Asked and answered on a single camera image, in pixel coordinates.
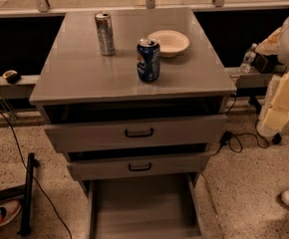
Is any clear water bottle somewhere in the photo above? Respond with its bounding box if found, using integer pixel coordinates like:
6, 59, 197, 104
240, 43, 257, 73

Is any black cable left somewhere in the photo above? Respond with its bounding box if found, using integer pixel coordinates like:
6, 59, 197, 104
0, 110, 73, 239

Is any black stand leg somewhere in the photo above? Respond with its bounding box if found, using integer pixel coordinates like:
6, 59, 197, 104
18, 152, 40, 237

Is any black table leg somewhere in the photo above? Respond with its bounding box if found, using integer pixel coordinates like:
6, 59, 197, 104
248, 96, 282, 144

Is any bottom drawer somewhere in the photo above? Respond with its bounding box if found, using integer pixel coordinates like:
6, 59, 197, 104
86, 173, 204, 239

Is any middle drawer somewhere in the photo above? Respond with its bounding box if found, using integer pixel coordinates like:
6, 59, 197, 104
67, 152, 210, 181

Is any silver redbull can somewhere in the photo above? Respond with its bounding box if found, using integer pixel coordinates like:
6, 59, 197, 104
95, 12, 115, 56

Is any tape measure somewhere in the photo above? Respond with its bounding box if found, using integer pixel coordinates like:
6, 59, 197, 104
3, 70, 21, 84

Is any drawer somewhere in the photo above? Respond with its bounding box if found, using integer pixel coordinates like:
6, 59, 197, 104
45, 115, 226, 152
86, 173, 204, 239
67, 152, 210, 181

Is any orange white left sneaker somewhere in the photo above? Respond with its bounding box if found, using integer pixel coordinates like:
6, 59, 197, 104
0, 199, 21, 227

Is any black power adapter cable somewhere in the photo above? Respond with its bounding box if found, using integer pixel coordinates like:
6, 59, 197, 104
211, 97, 271, 156

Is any grey drawer cabinet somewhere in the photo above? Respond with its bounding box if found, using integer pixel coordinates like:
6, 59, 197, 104
29, 7, 237, 239

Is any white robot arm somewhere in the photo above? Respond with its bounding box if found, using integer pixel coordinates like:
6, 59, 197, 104
256, 17, 289, 136

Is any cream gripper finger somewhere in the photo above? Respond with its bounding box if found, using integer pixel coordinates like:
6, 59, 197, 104
256, 28, 281, 56
256, 73, 289, 136

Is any white bowl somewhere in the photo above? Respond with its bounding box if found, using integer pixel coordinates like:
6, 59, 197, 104
149, 30, 190, 58

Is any top drawer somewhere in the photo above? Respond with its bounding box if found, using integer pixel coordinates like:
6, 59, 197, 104
45, 115, 226, 152

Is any blue pepsi can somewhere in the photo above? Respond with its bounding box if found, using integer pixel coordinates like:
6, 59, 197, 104
137, 37, 160, 82

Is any small black box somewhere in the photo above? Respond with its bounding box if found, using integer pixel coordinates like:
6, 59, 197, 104
253, 54, 278, 74

